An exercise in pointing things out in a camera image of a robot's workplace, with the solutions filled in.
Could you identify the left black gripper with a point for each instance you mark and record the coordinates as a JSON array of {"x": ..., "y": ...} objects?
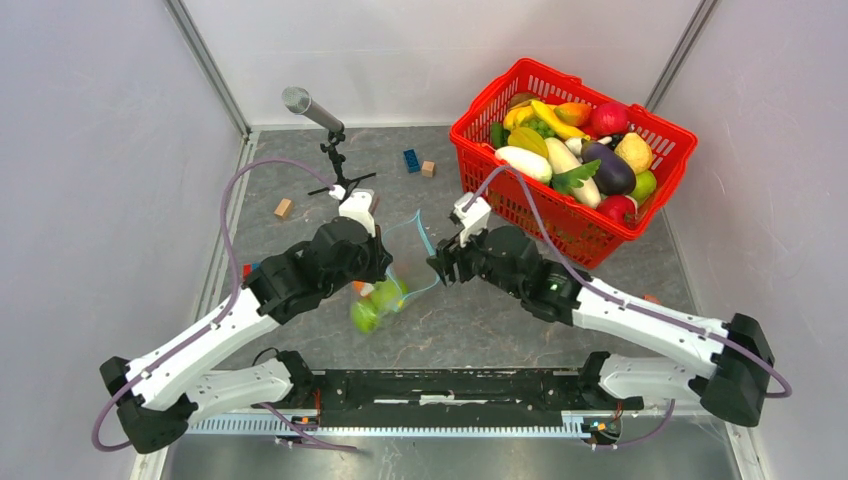
[{"x": 381, "y": 259}]

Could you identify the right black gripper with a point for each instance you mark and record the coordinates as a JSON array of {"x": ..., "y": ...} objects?
[{"x": 451, "y": 252}]

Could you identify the orange fruit toy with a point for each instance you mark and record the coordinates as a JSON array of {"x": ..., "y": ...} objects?
[{"x": 363, "y": 288}]

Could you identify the green apple toy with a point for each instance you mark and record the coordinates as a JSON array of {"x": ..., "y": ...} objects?
[{"x": 389, "y": 296}]

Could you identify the clear zip top bag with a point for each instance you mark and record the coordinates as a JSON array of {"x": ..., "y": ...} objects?
[{"x": 409, "y": 244}]

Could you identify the orange mango toy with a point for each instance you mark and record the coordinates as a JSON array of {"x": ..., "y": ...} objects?
[{"x": 573, "y": 113}]

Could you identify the yellow lemon toy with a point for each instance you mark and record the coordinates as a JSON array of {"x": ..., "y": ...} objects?
[{"x": 636, "y": 152}]

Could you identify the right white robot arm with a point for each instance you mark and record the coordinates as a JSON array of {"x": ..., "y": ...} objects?
[{"x": 725, "y": 366}]

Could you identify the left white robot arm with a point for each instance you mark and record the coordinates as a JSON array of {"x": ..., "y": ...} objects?
[{"x": 150, "y": 394}]

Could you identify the red plastic basket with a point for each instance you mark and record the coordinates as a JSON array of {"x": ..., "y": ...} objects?
[{"x": 579, "y": 232}]

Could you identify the wooden block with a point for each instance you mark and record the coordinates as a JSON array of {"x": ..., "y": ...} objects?
[{"x": 283, "y": 209}]

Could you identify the white cucumber toy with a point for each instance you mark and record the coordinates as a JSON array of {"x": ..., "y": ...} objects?
[{"x": 527, "y": 162}]

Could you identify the red and blue bricks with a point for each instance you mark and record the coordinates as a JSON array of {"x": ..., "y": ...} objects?
[{"x": 249, "y": 268}]

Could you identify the white radish toy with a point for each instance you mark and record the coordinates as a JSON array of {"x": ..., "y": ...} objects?
[{"x": 570, "y": 176}]

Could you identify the small wooden cube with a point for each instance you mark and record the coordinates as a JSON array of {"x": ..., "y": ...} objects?
[{"x": 428, "y": 169}]

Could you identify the black tripod stand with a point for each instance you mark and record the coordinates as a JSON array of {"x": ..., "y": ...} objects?
[{"x": 343, "y": 187}]

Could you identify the blue toy brick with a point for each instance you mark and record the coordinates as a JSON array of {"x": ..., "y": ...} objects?
[{"x": 411, "y": 161}]

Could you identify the green grapes toy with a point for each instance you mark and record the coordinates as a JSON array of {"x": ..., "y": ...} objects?
[{"x": 542, "y": 128}]

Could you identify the red tomato toy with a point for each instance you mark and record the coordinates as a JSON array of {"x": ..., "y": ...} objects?
[{"x": 621, "y": 209}]

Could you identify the purple eggplant toy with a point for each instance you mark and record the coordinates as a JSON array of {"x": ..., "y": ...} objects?
[{"x": 613, "y": 176}]

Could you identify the yellow banana bunch toy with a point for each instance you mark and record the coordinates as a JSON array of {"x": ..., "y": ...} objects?
[{"x": 516, "y": 117}]

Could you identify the grey microphone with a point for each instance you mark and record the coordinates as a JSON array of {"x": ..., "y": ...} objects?
[{"x": 299, "y": 102}]

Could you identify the green pear toy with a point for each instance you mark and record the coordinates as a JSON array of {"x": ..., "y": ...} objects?
[{"x": 645, "y": 186}]

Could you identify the red apple toy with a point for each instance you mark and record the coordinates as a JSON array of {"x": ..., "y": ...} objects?
[{"x": 609, "y": 118}]

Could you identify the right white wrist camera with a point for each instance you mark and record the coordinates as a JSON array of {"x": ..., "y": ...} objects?
[{"x": 471, "y": 214}]

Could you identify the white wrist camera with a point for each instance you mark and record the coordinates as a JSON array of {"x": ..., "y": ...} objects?
[
  {"x": 357, "y": 204},
  {"x": 471, "y": 214}
]

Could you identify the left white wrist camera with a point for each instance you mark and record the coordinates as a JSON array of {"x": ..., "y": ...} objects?
[{"x": 357, "y": 204}]

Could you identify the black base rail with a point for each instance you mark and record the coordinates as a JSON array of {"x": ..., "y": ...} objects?
[{"x": 419, "y": 398}]

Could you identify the white cable duct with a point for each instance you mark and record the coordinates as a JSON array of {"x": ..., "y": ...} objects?
[{"x": 569, "y": 427}]

